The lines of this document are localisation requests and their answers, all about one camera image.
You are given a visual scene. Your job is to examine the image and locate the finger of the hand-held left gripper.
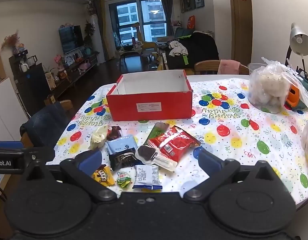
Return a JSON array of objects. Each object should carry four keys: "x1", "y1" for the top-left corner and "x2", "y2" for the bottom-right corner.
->
[{"x1": 0, "y1": 141, "x2": 27, "y2": 153}]

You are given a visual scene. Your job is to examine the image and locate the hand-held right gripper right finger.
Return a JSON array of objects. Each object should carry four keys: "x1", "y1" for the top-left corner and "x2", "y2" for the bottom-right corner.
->
[{"x1": 183, "y1": 146, "x2": 284, "y2": 204}]

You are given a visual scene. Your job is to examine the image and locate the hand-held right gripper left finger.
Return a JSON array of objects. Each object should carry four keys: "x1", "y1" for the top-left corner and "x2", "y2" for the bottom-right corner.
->
[{"x1": 19, "y1": 149, "x2": 117, "y2": 204}]

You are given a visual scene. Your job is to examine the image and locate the pale yellow snack packet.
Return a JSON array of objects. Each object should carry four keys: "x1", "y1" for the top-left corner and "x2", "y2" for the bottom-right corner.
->
[{"x1": 89, "y1": 126, "x2": 109, "y2": 150}]

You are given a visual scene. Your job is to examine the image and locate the light blue snack packet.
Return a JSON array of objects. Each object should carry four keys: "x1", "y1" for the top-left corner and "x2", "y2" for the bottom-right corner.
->
[{"x1": 106, "y1": 135, "x2": 138, "y2": 155}]

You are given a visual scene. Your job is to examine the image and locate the black snack packet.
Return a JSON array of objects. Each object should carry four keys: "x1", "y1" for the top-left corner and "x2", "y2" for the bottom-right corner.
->
[{"x1": 109, "y1": 150, "x2": 138, "y2": 172}]

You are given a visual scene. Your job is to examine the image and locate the dark brown snack packet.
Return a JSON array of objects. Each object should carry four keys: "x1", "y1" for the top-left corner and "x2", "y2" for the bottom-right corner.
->
[{"x1": 106, "y1": 126, "x2": 122, "y2": 141}]

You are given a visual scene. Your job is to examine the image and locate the small green snack packet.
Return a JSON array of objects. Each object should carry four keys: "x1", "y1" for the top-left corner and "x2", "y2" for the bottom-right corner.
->
[{"x1": 116, "y1": 171, "x2": 133, "y2": 188}]

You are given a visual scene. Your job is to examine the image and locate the large red snack packet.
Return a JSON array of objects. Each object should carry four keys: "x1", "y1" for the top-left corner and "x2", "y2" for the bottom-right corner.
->
[{"x1": 148, "y1": 126, "x2": 201, "y2": 163}]

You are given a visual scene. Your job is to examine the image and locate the clear packet with brown biscuit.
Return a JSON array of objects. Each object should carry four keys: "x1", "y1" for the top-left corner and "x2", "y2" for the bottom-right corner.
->
[{"x1": 135, "y1": 145, "x2": 177, "y2": 172}]

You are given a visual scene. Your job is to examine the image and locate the white and blue snack packet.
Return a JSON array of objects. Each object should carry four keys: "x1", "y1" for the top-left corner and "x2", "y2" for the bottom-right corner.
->
[{"x1": 133, "y1": 164, "x2": 162, "y2": 190}]

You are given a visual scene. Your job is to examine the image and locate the long green snack packet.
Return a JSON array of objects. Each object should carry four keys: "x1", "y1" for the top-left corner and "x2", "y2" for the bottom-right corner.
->
[{"x1": 147, "y1": 122, "x2": 170, "y2": 140}]

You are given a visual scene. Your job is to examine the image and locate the red cardboard box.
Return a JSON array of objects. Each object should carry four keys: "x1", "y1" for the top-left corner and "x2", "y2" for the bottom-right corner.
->
[{"x1": 106, "y1": 70, "x2": 193, "y2": 122}]

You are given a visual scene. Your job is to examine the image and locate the white cabinet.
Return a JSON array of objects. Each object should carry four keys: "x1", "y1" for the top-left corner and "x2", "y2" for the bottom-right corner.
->
[{"x1": 0, "y1": 77, "x2": 28, "y2": 142}]

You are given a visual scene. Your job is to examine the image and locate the dark denim garment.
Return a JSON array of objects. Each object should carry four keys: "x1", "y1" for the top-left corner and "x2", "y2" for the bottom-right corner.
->
[{"x1": 20, "y1": 104, "x2": 69, "y2": 145}]

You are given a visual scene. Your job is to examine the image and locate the wooden chair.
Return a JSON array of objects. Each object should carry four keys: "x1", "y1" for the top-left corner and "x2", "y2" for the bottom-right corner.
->
[
  {"x1": 194, "y1": 60, "x2": 250, "y2": 75},
  {"x1": 20, "y1": 99, "x2": 74, "y2": 148}
]

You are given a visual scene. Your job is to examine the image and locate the black cabinet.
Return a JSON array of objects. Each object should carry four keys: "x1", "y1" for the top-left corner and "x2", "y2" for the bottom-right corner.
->
[{"x1": 9, "y1": 54, "x2": 51, "y2": 110}]

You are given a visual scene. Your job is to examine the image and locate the dark wooden television cabinet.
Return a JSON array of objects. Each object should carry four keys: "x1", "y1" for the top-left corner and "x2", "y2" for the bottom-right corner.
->
[{"x1": 43, "y1": 52, "x2": 99, "y2": 98}]

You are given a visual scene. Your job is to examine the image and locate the clear plastic bag white food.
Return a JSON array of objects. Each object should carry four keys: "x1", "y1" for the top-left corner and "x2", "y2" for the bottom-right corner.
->
[{"x1": 247, "y1": 57, "x2": 308, "y2": 114}]

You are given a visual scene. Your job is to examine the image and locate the pink cloth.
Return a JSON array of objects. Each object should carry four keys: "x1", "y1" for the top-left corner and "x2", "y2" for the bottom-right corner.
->
[{"x1": 217, "y1": 59, "x2": 240, "y2": 75}]

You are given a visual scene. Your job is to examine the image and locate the dried flowers in vase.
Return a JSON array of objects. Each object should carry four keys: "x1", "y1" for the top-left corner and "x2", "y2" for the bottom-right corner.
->
[{"x1": 1, "y1": 31, "x2": 21, "y2": 54}]

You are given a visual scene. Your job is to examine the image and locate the orange plastic tool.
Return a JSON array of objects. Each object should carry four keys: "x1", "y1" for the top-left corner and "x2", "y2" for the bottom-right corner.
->
[{"x1": 285, "y1": 84, "x2": 300, "y2": 105}]

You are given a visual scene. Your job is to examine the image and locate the black jacket with green stripes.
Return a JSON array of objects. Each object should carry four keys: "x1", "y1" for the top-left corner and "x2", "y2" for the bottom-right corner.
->
[{"x1": 166, "y1": 31, "x2": 219, "y2": 68}]

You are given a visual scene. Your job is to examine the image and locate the small coffee table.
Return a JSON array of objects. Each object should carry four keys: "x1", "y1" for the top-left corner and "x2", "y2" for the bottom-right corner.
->
[{"x1": 116, "y1": 44, "x2": 144, "y2": 65}]

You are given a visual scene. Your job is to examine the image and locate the white garment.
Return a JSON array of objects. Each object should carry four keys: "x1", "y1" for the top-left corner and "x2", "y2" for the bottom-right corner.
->
[{"x1": 168, "y1": 40, "x2": 189, "y2": 57}]

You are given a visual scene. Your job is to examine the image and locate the flat screen television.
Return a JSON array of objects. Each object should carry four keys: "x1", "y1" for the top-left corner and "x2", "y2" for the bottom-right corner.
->
[{"x1": 59, "y1": 25, "x2": 84, "y2": 55}]

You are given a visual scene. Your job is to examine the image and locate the white tower air conditioner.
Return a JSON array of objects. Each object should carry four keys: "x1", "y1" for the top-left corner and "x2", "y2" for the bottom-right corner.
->
[{"x1": 90, "y1": 14, "x2": 106, "y2": 64}]

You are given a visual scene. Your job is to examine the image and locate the green potted plant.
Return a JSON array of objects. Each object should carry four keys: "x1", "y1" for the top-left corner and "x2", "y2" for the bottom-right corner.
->
[{"x1": 84, "y1": 22, "x2": 96, "y2": 43}]

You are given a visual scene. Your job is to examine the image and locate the green sofa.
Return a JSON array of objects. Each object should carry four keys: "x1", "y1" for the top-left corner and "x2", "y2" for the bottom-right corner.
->
[{"x1": 174, "y1": 27, "x2": 194, "y2": 40}]

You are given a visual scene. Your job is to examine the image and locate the yellow curtain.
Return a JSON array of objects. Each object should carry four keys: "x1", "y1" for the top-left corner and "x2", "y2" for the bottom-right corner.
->
[{"x1": 100, "y1": 0, "x2": 109, "y2": 60}]

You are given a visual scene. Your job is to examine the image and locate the wooden door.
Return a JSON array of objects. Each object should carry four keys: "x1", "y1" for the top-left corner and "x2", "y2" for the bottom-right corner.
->
[{"x1": 230, "y1": 0, "x2": 253, "y2": 65}]

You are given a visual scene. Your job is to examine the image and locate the yellow giraffe toy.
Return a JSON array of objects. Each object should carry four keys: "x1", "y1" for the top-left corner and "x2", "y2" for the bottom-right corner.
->
[{"x1": 133, "y1": 22, "x2": 157, "y2": 49}]

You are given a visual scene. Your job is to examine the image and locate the large window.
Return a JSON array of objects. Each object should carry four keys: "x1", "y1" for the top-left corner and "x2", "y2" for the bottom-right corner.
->
[{"x1": 109, "y1": 0, "x2": 168, "y2": 43}]

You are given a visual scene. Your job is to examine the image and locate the white desk lamp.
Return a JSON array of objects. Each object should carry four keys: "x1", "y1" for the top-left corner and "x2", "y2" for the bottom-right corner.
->
[{"x1": 285, "y1": 22, "x2": 308, "y2": 80}]

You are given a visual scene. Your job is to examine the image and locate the grey curtain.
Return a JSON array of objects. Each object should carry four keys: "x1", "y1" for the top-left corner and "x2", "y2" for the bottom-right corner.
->
[{"x1": 159, "y1": 0, "x2": 175, "y2": 37}]

